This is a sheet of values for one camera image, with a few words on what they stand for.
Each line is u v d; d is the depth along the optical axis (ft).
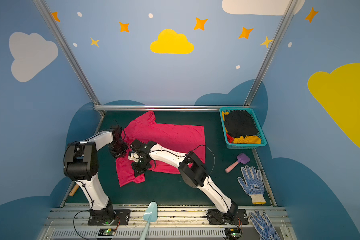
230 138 3.14
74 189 2.68
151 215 2.47
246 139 3.29
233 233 2.35
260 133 3.22
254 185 2.82
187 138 3.54
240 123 3.36
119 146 2.78
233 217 2.09
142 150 2.22
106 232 2.32
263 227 2.31
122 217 2.45
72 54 2.83
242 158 3.13
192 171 1.83
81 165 1.69
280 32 2.53
